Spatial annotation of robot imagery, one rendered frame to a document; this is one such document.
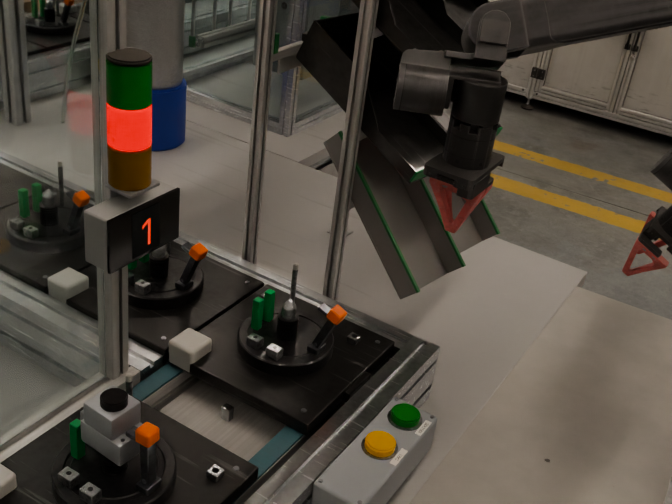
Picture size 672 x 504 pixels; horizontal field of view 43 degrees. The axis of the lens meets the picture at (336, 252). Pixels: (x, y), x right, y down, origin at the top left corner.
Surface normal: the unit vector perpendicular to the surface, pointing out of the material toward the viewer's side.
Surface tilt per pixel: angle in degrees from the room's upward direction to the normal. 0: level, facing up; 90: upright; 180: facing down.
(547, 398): 0
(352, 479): 0
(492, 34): 62
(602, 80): 90
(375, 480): 0
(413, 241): 45
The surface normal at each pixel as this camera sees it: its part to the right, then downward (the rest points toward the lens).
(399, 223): 0.60, -0.31
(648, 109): -0.47, 0.40
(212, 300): 0.11, -0.86
